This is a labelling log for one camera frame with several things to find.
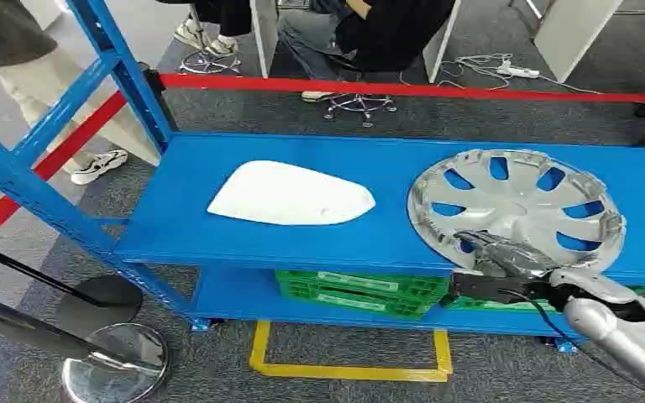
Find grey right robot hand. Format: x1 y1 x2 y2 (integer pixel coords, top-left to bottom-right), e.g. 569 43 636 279
454 229 561 280

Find silver wheel hubcap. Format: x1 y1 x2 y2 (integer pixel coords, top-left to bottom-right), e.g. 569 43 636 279
406 148 627 278

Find green plastic crate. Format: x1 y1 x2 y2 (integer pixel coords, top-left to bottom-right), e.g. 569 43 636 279
275 270 452 299
277 283 449 322
440 286 645 314

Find white power strip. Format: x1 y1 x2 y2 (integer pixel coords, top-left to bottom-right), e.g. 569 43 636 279
495 60 541 80

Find red barrier tape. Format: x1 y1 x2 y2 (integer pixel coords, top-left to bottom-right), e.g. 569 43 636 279
158 73 645 105
0 91 128 258

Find yellow floor tape rectangle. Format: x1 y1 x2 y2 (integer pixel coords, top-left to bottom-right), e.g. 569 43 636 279
248 320 454 384

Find blue metal shelf rack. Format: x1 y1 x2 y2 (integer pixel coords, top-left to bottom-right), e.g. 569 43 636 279
0 0 645 355

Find chrome chair base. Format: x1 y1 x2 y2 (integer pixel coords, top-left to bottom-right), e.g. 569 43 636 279
322 55 399 128
180 4 242 76

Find white desk panel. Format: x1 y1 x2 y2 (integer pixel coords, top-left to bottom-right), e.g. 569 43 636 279
422 0 463 85
532 0 625 84
249 0 280 80

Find white plastic cover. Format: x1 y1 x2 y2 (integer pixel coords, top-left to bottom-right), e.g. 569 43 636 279
207 160 377 228

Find seated person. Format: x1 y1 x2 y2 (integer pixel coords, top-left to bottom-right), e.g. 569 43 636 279
155 0 254 58
277 0 457 104

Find chrome stanchion with round base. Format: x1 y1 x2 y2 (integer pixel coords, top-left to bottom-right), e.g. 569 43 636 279
0 289 171 403

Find black stanchion with round base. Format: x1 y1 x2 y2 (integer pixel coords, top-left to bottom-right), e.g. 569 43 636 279
0 244 145 325

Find standing person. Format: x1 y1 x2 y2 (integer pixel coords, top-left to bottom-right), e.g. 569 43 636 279
0 0 162 186

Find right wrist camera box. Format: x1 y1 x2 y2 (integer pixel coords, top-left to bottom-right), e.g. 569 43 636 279
447 271 567 311

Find white cable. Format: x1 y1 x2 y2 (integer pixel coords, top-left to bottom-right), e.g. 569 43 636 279
399 52 602 96

